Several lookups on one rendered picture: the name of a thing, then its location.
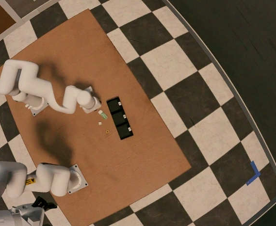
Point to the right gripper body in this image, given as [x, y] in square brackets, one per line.
[27, 210]

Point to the black three-compartment bin rack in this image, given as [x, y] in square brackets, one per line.
[119, 117]

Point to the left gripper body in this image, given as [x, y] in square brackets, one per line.
[97, 105]

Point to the green and white eraser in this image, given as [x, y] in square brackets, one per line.
[102, 114]

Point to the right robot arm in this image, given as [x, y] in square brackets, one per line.
[59, 179]

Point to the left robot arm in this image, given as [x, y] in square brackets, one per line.
[19, 80]

